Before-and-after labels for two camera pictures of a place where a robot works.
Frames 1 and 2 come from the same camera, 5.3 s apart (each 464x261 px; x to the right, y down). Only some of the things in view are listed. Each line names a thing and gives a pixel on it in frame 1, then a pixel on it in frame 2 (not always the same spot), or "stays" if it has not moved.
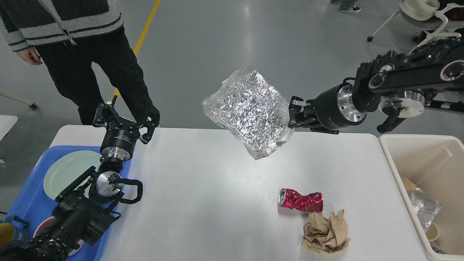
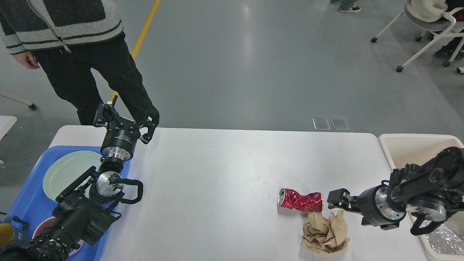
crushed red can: [313, 202] stays
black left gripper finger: [149, 119] stays
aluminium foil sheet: [248, 104] → [445, 240]
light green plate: [63, 168] stays
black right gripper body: [336, 109] → [377, 207]
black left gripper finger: [106, 113] stays
